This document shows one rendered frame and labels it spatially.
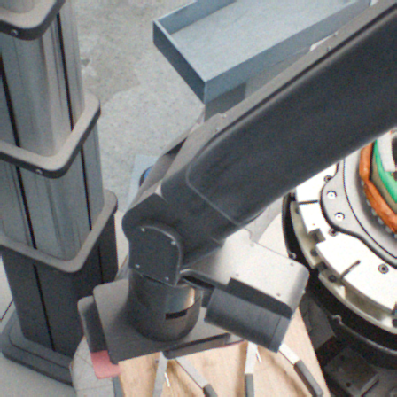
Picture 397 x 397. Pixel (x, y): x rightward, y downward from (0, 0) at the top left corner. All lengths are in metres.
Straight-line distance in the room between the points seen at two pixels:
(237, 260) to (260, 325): 0.05
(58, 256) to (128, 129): 0.95
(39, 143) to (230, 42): 0.26
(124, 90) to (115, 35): 0.17
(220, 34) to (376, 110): 0.75
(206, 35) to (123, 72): 1.26
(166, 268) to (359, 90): 0.22
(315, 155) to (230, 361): 0.47
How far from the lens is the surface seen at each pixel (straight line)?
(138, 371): 1.03
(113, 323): 0.84
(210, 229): 0.66
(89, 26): 2.64
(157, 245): 0.69
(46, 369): 1.88
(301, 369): 1.01
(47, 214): 1.43
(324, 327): 1.35
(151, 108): 2.48
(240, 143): 0.61
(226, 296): 0.74
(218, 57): 1.27
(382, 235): 1.07
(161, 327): 0.81
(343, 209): 1.08
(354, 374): 1.29
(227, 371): 1.03
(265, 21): 1.31
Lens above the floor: 2.03
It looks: 60 degrees down
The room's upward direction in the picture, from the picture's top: 3 degrees clockwise
